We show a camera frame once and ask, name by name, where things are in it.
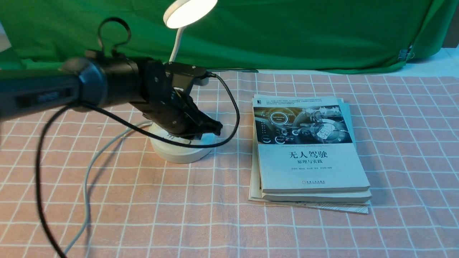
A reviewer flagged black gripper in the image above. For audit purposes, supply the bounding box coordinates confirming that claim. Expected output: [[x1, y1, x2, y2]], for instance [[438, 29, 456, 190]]
[[130, 59, 223, 140]]

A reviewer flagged top book self-driving cover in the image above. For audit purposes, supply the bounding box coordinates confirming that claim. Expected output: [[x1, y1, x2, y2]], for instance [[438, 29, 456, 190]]
[[252, 96, 370, 194]]

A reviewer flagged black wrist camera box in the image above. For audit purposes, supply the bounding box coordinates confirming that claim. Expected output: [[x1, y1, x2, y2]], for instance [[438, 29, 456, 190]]
[[165, 62, 209, 95]]

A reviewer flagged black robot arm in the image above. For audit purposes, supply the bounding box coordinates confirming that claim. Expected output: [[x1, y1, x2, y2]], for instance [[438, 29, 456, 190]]
[[0, 54, 223, 139]]

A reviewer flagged white desk lamp with sockets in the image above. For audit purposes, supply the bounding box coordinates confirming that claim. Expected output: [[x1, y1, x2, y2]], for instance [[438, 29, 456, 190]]
[[149, 0, 217, 164]]

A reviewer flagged bottom thin paper booklet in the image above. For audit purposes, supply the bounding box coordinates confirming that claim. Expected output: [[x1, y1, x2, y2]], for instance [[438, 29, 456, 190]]
[[248, 103, 369, 214]]

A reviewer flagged grey lamp power cord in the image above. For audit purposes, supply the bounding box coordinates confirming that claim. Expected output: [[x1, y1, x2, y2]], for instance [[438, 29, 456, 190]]
[[63, 120, 154, 255]]

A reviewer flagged metal binder clip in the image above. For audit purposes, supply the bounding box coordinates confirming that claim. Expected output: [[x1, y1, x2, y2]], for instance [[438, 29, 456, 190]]
[[397, 45, 415, 62]]

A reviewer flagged pink checkered tablecloth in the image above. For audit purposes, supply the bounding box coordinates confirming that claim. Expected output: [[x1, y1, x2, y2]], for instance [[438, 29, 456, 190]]
[[0, 72, 459, 258]]

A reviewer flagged green backdrop cloth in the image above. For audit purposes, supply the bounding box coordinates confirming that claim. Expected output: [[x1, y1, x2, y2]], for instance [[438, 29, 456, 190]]
[[0, 0, 458, 75]]

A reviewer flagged black camera cable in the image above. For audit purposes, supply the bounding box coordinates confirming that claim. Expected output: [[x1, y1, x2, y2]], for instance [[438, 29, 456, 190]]
[[34, 72, 241, 258]]

